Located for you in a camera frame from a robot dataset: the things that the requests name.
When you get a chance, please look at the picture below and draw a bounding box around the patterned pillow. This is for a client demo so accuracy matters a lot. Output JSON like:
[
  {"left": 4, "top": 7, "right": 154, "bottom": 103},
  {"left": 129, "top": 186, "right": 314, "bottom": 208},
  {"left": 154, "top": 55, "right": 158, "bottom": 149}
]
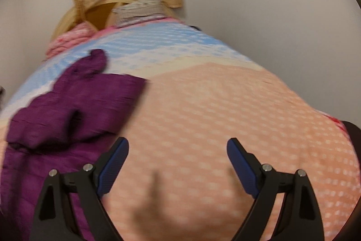
[{"left": 113, "top": 0, "right": 170, "bottom": 25}]

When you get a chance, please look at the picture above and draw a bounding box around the purple puffer jacket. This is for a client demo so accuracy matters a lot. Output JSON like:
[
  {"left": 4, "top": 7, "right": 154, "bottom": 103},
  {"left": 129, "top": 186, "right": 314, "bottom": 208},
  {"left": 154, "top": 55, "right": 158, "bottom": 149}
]
[{"left": 0, "top": 49, "right": 147, "bottom": 241}]

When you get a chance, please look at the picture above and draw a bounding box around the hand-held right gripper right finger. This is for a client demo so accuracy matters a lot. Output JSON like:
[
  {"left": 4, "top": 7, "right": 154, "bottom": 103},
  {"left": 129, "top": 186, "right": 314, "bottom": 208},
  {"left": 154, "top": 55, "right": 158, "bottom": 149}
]
[{"left": 227, "top": 138, "right": 325, "bottom": 241}]

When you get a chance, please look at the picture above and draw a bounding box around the cream wooden headboard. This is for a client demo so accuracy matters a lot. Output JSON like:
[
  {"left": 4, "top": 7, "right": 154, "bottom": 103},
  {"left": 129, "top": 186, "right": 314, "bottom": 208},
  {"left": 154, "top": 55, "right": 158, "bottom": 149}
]
[{"left": 51, "top": 0, "right": 175, "bottom": 42}]

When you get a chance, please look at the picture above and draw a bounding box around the folded pink blanket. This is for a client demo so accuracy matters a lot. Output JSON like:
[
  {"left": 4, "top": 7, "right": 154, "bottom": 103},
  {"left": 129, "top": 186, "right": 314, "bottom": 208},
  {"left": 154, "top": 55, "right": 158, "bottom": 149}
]
[{"left": 45, "top": 21, "right": 98, "bottom": 59}]

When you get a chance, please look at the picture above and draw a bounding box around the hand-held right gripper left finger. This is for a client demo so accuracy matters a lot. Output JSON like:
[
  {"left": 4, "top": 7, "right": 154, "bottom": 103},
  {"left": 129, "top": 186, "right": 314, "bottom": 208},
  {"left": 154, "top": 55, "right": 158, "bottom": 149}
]
[{"left": 30, "top": 137, "right": 129, "bottom": 241}]

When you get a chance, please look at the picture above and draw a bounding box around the polka dot quilt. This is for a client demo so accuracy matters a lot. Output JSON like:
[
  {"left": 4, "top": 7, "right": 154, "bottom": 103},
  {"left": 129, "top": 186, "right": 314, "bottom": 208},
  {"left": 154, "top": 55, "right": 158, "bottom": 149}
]
[{"left": 0, "top": 18, "right": 357, "bottom": 241}]

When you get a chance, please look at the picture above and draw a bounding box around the dark brown object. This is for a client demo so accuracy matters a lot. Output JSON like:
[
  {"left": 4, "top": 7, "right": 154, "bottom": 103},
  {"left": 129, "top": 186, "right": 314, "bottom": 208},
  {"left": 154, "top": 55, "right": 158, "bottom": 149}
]
[{"left": 340, "top": 120, "right": 361, "bottom": 145}]

